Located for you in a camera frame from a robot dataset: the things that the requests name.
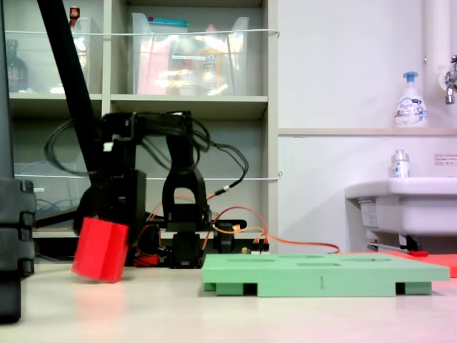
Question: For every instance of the large clear plastic bin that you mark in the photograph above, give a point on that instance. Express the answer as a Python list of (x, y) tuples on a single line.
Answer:
[(160, 71)]

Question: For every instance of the small clear sanitizer bottle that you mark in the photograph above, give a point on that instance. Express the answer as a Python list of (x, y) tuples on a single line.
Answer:
[(400, 166)]

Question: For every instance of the narrow clear plastic bin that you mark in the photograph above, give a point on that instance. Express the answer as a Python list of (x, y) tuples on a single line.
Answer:
[(93, 53)]

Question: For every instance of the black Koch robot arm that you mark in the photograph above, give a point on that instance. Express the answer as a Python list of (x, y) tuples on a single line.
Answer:
[(182, 157)]

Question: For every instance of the metal faucet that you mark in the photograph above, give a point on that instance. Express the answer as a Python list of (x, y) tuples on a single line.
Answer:
[(450, 84)]

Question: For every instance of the dark grey upright post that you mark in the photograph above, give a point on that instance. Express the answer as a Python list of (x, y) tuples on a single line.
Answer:
[(5, 143)]

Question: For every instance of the notched black stack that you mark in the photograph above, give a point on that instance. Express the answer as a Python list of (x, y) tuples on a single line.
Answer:
[(14, 228)]

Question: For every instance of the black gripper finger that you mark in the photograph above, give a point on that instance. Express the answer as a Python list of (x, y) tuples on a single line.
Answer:
[(89, 203), (137, 214)]

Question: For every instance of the green shape-hole board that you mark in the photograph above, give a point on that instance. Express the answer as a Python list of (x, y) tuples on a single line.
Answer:
[(303, 278)]

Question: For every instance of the dark glass bottle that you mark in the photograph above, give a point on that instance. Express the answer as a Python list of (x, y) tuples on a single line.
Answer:
[(16, 71)]

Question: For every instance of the small circuit board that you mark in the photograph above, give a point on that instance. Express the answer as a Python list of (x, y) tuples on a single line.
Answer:
[(257, 251)]

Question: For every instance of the white sink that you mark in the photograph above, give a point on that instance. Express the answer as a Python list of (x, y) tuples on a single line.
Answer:
[(421, 207)]

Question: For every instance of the orange-red flat mat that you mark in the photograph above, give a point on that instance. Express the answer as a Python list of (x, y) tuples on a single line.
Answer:
[(442, 264)]

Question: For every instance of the white foam soap bottle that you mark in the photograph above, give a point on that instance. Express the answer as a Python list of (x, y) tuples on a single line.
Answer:
[(410, 107)]

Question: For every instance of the beige shelf unit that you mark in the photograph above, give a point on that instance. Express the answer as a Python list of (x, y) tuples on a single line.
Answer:
[(189, 103)]

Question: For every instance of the blue-topped clear bag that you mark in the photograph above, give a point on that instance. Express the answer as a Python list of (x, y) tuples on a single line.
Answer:
[(168, 24)]

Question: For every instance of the metal sink bracket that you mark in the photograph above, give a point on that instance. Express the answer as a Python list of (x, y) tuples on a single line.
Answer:
[(407, 243)]

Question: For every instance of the black table clamp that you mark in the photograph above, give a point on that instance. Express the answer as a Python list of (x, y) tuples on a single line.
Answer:
[(225, 241)]

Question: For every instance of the brown-capped bottle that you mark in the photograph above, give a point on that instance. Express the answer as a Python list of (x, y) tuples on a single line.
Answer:
[(74, 14)]

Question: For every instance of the red-print wall label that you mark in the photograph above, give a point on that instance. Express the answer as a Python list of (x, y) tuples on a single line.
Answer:
[(445, 159)]

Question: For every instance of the clear file box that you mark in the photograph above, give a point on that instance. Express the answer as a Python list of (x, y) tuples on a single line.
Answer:
[(43, 200)]

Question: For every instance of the thin black tripod strut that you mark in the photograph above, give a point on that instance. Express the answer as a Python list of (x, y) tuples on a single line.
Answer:
[(53, 218)]

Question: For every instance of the small red bar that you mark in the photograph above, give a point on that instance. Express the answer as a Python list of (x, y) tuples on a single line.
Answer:
[(418, 253)]

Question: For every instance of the red base clamp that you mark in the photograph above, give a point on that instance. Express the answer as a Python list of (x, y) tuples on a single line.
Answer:
[(144, 260)]

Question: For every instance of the yellow bottle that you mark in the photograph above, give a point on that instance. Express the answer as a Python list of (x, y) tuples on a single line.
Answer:
[(211, 60)]

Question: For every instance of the black tripod leg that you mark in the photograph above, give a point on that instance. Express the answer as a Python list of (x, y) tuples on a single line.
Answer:
[(64, 60)]

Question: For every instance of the red cross columnar block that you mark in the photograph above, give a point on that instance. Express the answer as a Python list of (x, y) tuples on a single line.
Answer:
[(100, 250)]

